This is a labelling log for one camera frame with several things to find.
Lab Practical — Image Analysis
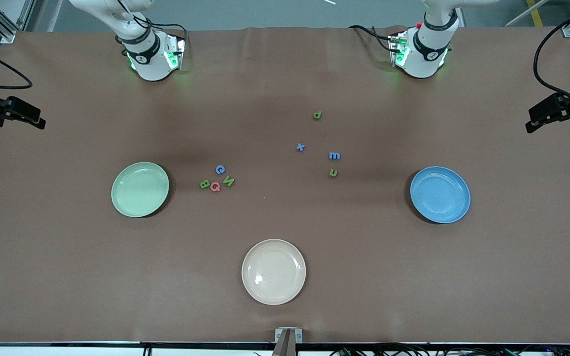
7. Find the silver arm base connector panel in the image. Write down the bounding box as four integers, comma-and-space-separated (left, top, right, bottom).
165, 34, 187, 71
389, 32, 410, 67

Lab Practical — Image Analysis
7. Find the blue plate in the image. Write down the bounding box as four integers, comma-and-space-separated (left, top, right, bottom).
410, 166, 472, 224

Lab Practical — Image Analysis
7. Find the green plate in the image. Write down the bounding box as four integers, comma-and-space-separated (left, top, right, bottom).
111, 162, 170, 218

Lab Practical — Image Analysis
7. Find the brown table mat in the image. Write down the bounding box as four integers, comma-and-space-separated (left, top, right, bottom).
0, 26, 570, 345

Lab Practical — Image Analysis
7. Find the beige plate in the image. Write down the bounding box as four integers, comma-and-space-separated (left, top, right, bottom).
241, 239, 307, 306

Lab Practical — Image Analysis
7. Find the black arm base cable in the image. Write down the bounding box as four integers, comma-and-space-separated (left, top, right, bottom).
348, 25, 394, 52
134, 14, 189, 40

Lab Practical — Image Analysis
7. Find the white table edge rail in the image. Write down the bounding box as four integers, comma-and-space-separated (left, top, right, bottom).
0, 342, 570, 356

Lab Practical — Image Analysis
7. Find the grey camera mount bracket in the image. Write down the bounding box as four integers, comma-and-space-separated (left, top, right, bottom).
275, 327, 303, 344

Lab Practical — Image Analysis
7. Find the tan camera support post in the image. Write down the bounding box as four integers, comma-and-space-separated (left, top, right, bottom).
271, 329, 299, 356

